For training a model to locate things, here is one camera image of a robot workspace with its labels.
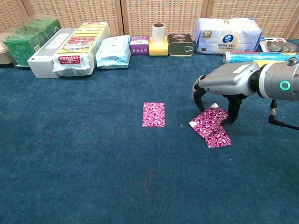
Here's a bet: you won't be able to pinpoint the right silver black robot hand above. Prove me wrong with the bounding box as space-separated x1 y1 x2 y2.
192 62 260 128

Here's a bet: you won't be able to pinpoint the blue food wrap roll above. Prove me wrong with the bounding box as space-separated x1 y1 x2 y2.
223 51 299 68

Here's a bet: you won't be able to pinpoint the white tissue pack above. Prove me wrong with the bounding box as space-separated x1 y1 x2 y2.
194 17 263 56

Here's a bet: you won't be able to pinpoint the loose yellow sponge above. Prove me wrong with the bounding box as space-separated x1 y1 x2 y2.
253 59 291 65

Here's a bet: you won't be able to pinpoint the black gold luncheon meat can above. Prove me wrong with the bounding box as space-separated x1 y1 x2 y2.
167 34 196 57

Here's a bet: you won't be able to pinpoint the yellow sponge under tube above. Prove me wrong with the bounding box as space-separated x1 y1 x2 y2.
149 36 169 57

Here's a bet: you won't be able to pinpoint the woven bamboo folding screen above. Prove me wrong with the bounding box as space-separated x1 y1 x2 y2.
0 0 299 40

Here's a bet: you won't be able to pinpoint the small purple box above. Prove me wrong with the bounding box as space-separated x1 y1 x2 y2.
129 36 150 56

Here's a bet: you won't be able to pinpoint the light blue wet wipes pack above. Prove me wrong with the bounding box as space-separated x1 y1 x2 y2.
95 35 131 70

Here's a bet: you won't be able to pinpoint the yellow red snack package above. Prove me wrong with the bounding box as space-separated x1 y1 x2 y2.
52 22 111 77

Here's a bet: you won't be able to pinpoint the dark teal table cloth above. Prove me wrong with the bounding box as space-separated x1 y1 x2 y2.
0 39 299 224

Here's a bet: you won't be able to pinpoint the white power strip box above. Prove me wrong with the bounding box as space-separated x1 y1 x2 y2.
27 28 78 79

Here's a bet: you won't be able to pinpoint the clear box green tea bags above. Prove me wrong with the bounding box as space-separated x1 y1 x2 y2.
2 16 62 68

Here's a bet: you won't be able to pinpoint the beige lunch box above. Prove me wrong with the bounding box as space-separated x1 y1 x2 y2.
0 32 14 65

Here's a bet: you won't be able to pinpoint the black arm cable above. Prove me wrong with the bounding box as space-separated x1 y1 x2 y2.
268 99 299 131

